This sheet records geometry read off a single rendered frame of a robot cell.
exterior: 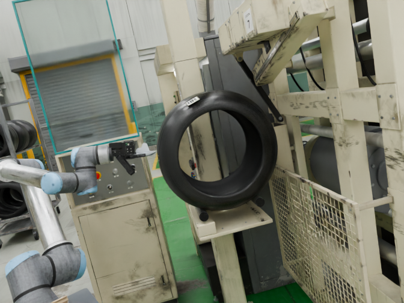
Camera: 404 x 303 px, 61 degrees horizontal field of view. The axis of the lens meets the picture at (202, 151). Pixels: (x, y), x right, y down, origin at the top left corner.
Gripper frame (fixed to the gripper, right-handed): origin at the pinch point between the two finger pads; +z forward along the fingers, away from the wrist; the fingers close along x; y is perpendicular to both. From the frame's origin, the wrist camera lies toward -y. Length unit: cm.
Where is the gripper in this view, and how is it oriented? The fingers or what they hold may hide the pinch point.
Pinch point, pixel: (153, 153)
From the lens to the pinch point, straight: 164.1
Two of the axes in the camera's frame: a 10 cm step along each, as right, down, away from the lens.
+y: -0.8, -9.8, -1.6
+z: 9.8, -1.0, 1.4
